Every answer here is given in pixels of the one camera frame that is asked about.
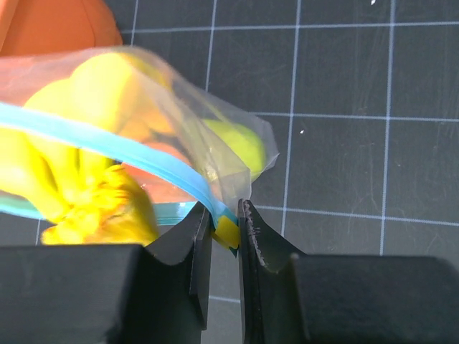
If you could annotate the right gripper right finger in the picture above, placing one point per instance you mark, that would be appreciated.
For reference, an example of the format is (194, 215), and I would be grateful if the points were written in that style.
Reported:
(288, 296)

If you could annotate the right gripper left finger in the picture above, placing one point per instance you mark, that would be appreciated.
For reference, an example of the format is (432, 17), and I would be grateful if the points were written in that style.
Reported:
(110, 293)

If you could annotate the yellow banana bunch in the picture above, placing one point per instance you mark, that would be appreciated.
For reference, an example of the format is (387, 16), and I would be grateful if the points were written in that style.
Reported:
(88, 197)

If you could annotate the green pear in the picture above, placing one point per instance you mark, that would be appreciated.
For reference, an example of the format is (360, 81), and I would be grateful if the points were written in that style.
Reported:
(245, 143)

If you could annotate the clear zip top bag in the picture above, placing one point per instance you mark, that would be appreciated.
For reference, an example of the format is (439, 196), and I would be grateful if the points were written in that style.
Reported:
(109, 144)

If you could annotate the peach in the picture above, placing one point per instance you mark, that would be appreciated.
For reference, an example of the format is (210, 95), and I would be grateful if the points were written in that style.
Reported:
(159, 190)

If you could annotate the black grid mat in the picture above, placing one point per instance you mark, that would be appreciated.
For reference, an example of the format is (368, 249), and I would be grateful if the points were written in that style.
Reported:
(362, 97)

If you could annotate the orange plastic basket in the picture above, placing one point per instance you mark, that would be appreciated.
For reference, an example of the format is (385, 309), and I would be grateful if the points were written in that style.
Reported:
(44, 27)

